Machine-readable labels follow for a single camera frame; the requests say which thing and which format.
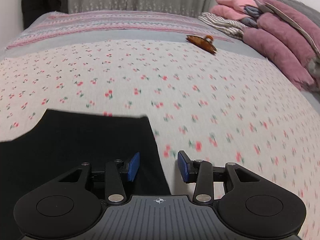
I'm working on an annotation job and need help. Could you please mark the black pants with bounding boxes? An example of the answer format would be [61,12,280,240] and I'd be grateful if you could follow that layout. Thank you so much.
[1,110,170,239]

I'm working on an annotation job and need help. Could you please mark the cherry print bed sheet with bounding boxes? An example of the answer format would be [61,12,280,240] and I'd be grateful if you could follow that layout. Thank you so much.
[1,40,319,239]

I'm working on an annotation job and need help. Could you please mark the brown hair claw clip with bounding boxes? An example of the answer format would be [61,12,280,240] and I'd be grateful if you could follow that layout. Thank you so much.
[186,35,217,55]

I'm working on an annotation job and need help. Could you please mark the striped folded garment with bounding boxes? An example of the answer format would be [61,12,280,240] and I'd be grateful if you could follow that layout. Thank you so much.
[198,12,247,40]

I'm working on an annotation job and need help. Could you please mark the mauve folded quilt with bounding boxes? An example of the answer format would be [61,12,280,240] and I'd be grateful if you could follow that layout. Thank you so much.
[242,0,319,91]

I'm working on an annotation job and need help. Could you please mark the pink folded garment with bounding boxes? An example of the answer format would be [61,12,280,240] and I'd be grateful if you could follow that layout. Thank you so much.
[209,0,258,20]

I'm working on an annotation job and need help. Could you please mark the blue-grey folded garment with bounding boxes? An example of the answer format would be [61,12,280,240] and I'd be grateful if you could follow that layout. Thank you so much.
[240,5,263,28]

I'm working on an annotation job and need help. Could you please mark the pink striped blanket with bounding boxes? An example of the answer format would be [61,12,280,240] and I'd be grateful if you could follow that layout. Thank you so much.
[6,10,233,49]

